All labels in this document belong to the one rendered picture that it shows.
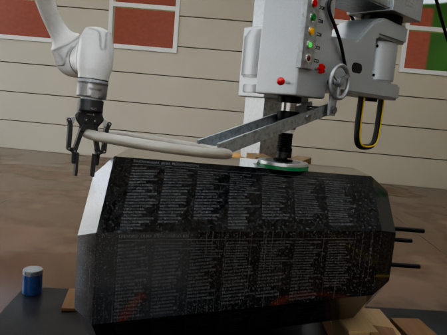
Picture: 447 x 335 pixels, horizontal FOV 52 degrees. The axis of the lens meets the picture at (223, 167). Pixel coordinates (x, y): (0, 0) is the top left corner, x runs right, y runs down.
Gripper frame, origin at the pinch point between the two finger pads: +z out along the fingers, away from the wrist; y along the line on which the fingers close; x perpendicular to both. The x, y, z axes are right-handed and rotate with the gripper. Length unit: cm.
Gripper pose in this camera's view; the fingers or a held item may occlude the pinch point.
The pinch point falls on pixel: (84, 165)
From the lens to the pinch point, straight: 148.3
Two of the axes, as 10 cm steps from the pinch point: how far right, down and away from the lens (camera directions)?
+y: 8.7, 0.7, 4.8
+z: -1.3, 9.9, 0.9
